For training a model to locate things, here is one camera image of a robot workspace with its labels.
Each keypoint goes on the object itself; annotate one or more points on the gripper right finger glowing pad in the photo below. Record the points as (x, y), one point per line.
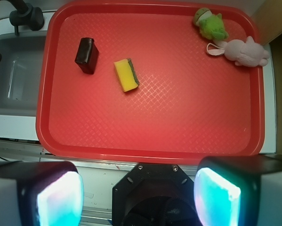
(239, 190)

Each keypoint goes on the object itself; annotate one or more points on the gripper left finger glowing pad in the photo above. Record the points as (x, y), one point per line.
(40, 194)

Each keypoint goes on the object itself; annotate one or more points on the black box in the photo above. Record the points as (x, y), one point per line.
(87, 55)

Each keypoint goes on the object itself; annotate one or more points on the cardboard box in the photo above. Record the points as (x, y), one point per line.
(268, 19)

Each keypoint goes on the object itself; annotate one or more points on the red plastic tray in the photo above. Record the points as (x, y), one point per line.
(188, 104)

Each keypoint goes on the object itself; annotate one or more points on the grey plastic sink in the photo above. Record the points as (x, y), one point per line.
(20, 71)

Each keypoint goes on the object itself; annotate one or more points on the pink plush bunny toy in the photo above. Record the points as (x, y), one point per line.
(246, 53)

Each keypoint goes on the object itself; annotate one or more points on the yellow green sponge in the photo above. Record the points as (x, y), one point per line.
(126, 74)

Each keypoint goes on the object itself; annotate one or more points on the green plush frog toy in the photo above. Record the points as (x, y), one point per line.
(210, 26)

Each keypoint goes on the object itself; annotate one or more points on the grey sink faucet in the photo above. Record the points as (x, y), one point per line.
(25, 15)

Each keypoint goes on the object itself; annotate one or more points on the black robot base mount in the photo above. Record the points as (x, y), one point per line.
(154, 195)

